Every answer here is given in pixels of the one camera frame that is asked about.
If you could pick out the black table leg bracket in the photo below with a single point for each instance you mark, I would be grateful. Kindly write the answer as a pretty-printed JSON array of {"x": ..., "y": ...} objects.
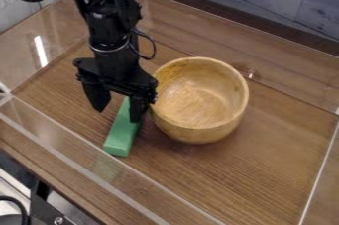
[{"x": 43, "y": 213}]

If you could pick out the round wooden bowl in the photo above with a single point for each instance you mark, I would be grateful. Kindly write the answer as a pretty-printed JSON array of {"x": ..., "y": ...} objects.
[{"x": 203, "y": 97}]

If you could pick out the green rectangular stick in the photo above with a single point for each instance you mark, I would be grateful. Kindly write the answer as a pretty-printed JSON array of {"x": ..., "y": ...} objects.
[{"x": 122, "y": 132}]

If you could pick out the clear acrylic front wall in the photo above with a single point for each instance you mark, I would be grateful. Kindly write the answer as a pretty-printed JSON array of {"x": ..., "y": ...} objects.
[{"x": 116, "y": 194}]

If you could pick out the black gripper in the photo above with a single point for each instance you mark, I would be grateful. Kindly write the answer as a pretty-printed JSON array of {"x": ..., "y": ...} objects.
[{"x": 114, "y": 71}]

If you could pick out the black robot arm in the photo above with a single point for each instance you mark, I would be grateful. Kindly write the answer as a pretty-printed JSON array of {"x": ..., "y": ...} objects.
[{"x": 111, "y": 20}]

